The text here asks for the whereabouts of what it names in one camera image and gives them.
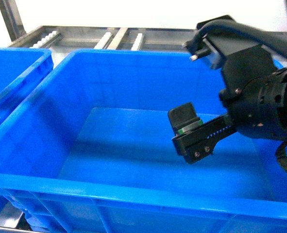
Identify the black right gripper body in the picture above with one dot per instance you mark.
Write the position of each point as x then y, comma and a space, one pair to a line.
255, 94

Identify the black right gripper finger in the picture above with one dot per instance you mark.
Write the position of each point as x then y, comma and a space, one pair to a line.
200, 142

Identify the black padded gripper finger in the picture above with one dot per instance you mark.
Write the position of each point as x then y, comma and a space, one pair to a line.
183, 119

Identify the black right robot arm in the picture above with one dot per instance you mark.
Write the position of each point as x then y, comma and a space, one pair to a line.
275, 46

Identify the large blue plastic crate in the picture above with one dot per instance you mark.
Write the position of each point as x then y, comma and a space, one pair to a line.
90, 150

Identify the metal roller rack shelf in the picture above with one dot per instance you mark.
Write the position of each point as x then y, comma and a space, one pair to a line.
63, 39

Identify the left blue plastic crate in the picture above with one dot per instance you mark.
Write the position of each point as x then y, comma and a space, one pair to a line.
21, 70

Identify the blue black wrist camera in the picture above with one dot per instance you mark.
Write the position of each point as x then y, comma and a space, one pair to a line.
225, 49

